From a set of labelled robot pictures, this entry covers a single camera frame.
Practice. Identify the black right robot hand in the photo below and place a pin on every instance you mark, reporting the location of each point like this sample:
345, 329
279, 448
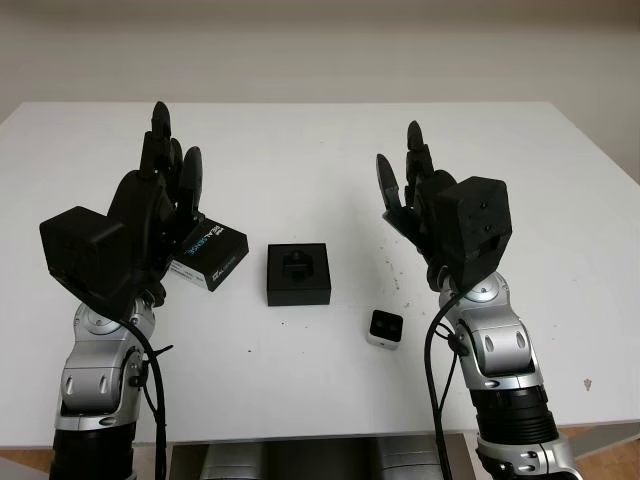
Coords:
420, 210

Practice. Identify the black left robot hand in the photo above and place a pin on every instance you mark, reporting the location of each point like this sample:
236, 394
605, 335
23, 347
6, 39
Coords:
142, 215

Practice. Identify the black RealSense box lid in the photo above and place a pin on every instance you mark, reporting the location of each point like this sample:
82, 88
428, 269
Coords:
215, 250

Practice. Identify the small silver black camera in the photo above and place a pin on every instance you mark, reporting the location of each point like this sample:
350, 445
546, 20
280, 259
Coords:
382, 325

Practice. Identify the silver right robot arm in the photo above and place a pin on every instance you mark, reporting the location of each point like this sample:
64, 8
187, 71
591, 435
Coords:
505, 360

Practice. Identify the black box base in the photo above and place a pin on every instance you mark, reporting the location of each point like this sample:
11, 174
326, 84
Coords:
300, 287

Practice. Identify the grey robot body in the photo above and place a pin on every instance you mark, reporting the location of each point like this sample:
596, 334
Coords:
320, 457

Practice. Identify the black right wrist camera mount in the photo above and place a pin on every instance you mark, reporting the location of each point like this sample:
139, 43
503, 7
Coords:
475, 225

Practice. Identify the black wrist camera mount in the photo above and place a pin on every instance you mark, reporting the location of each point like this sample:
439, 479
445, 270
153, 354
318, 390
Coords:
75, 245
475, 225

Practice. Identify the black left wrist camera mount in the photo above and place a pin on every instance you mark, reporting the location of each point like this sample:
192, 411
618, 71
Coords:
75, 245

